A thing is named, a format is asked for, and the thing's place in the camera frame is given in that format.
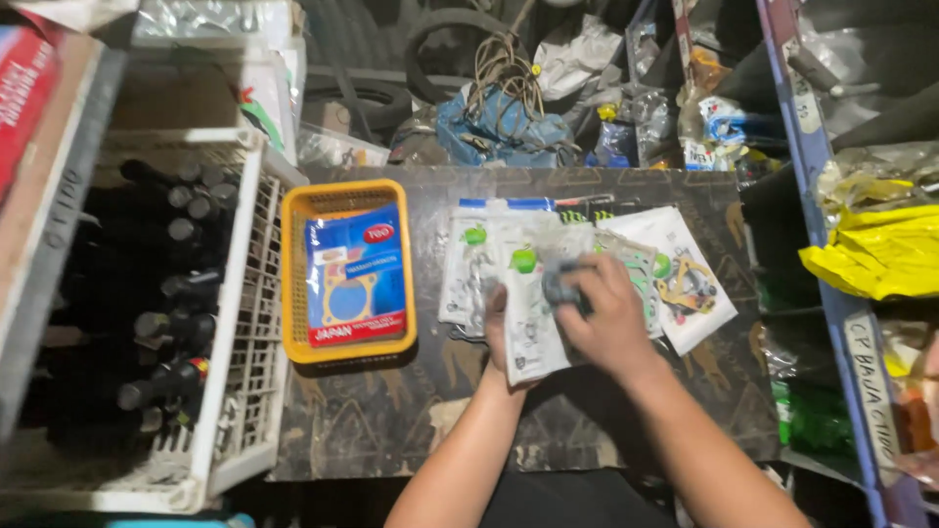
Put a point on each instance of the person's left hand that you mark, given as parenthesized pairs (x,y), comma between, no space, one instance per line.
(497,334)

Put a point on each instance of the person's right hand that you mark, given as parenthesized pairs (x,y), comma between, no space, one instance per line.
(612,326)

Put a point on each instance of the person's left fingers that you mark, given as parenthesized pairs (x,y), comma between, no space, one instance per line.
(496,315)

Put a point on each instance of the person's right fingers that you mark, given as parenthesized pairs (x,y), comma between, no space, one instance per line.
(587,282)

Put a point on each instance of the grey round part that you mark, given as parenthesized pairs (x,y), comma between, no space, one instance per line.
(561,287)

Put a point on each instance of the white green-apple gasket packet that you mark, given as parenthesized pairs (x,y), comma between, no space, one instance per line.
(529,330)

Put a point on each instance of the clear packet with green gasket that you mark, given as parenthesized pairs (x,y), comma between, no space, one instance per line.
(637,260)

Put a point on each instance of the black packet with green marks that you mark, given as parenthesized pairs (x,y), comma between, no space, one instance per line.
(587,209)

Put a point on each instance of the large white gasket packet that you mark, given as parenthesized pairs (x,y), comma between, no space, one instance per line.
(697,293)

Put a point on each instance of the blue-topped clear packet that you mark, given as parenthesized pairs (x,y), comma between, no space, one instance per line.
(506,204)

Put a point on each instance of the blue and red gasket packet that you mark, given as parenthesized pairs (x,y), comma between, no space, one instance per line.
(356,279)

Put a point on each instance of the blue plastic bag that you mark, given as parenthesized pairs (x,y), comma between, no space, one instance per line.
(506,136)

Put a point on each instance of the heap of plastic-wrapped parts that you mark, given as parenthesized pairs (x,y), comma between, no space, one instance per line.
(660,103)

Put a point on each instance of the yellow plastic basket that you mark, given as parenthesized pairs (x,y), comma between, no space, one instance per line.
(293,293)

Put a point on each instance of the person's black clothing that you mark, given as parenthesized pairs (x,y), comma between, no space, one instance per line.
(579,502)

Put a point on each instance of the clear plastic bag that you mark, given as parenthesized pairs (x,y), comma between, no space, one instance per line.
(337,150)

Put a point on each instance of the blue metal shelf rack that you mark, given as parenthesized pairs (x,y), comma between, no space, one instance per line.
(821,220)

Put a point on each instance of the white plastic crate of black parts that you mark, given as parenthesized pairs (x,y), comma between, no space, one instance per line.
(242,330)

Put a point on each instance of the black rubber tyre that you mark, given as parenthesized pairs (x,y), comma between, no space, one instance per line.
(440,29)

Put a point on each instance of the yellow plastic bag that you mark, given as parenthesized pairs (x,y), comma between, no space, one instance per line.
(880,253)

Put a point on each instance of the open brown cardboard box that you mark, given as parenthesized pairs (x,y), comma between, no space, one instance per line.
(176,95)

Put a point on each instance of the red cardboard box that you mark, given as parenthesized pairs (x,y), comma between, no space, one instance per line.
(22,103)

